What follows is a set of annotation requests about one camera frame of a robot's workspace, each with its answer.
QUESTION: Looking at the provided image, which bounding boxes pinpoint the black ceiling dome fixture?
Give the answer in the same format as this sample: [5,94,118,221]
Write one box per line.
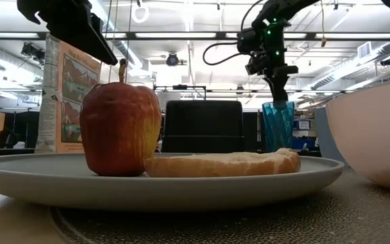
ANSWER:
[165,52,180,67]

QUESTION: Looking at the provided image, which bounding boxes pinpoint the black looped wrist cable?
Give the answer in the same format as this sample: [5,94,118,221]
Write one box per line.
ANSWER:
[202,41,251,66]

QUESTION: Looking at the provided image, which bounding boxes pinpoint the round grey-brown placemat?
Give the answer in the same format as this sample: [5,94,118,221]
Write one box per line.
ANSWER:
[49,165,390,244]

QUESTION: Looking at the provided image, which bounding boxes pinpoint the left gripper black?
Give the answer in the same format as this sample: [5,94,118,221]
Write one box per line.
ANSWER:
[17,0,118,66]

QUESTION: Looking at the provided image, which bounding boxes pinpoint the orange printed cereal box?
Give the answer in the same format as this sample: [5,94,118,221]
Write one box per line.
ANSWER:
[35,33,102,154]

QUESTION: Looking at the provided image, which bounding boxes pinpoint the red apple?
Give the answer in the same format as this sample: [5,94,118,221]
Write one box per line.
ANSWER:
[79,58,163,178]

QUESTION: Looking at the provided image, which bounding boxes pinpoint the grey round plate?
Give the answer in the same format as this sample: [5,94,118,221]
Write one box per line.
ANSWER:
[0,152,345,211]

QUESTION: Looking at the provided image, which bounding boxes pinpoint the toasted bread slice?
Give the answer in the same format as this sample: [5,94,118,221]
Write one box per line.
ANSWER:
[143,147,302,178]

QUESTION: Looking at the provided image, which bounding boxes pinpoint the pale pink bowl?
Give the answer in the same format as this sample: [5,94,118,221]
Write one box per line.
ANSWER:
[324,77,390,194]

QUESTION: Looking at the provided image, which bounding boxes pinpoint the black two-slot toaster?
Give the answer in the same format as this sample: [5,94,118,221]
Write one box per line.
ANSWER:
[160,100,245,153]

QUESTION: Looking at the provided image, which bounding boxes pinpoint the light blue plastic cup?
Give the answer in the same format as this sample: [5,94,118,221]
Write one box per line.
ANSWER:
[313,106,347,164]

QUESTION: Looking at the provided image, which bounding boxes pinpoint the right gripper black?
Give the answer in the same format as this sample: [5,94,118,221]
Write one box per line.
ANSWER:
[237,20,299,102]

